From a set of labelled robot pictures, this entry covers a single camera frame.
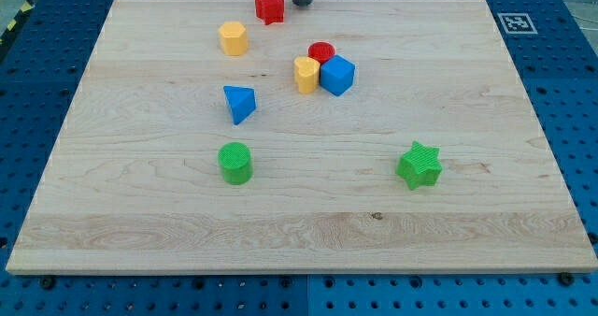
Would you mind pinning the red cylinder block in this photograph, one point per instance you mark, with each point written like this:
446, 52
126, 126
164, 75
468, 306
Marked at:
321, 51

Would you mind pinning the yellow black hazard tape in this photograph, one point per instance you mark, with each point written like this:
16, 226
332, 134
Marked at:
17, 22

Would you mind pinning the green cylinder block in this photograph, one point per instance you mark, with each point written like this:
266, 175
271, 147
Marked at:
235, 163

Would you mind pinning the blue cube block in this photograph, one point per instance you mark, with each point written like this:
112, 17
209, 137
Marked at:
337, 75

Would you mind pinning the yellow hexagon block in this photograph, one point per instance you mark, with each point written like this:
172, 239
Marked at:
233, 38

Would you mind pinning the wooden board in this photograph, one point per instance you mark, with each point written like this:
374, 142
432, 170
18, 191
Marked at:
133, 184

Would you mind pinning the yellow heart block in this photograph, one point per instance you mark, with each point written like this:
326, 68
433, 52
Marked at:
306, 74

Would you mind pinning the black bolt left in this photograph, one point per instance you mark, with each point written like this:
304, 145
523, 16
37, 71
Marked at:
47, 282

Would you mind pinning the blue triangle block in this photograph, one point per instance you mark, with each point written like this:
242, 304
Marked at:
241, 102

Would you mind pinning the white fiducial marker tag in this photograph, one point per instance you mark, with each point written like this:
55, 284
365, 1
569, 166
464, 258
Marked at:
515, 23

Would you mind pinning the red star block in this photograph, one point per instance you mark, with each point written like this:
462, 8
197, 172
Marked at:
270, 11

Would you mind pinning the black bolt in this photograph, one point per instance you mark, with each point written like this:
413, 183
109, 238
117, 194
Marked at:
47, 282
566, 279

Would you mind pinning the black bolt right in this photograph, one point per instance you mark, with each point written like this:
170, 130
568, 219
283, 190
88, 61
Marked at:
566, 279

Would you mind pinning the green star block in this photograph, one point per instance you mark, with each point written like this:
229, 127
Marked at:
419, 166

